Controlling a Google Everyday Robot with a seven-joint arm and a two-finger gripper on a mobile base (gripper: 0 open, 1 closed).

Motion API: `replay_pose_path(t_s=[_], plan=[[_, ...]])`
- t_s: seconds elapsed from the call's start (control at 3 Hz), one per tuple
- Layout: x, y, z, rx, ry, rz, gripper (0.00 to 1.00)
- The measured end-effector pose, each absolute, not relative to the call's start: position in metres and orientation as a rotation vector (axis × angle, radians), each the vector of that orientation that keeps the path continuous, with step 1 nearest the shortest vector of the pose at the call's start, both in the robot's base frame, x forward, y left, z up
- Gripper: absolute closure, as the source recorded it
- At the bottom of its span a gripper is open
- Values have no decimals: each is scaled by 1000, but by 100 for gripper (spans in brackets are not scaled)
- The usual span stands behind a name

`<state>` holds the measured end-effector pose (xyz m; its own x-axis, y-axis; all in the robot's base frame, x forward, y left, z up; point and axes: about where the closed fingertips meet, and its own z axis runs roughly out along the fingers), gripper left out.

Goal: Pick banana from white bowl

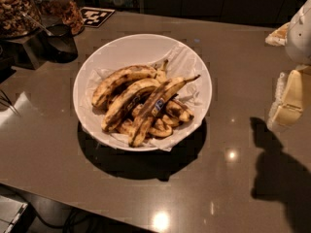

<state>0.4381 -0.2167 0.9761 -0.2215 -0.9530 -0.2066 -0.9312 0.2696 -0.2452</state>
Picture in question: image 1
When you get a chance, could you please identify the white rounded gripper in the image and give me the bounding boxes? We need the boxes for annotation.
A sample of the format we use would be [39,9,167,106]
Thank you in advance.
[265,0,311,129]

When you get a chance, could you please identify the spotted banana with blue sticker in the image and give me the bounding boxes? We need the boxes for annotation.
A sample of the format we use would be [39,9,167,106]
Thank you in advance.
[128,75,199,148]

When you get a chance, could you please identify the right small spotted banana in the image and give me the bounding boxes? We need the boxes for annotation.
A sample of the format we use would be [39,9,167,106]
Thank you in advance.
[162,99,194,127]

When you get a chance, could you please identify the small bottom banana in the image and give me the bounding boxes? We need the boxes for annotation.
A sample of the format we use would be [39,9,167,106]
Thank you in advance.
[117,118,173,138]

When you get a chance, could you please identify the white ceramic bowl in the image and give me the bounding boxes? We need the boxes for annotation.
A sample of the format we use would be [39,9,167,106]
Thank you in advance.
[72,33,213,152]

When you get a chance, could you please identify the top spotted banana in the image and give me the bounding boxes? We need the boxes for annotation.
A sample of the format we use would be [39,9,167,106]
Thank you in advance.
[91,59,168,108]

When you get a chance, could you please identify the middle spotted banana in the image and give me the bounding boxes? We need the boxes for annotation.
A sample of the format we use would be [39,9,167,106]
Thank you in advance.
[101,78,159,132]

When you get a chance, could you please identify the black scoop bowl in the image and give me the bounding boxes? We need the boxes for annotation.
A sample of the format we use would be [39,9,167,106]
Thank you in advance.
[47,24,78,63]

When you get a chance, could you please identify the black white fiducial marker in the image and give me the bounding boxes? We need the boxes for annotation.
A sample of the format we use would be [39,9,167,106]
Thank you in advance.
[81,7,115,28]

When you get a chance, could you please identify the glass jar of nuts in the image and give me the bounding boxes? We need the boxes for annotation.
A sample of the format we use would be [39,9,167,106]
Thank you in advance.
[34,0,84,35]

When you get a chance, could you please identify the dark jar stand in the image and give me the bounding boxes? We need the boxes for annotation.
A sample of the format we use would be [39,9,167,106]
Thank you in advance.
[0,31,47,70]

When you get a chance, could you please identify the glass jar of cashews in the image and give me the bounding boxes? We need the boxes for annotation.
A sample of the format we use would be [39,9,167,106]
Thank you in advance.
[0,0,41,39]

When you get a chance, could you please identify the metal spoon handle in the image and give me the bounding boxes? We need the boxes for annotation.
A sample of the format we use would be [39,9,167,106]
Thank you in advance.
[21,12,54,36]

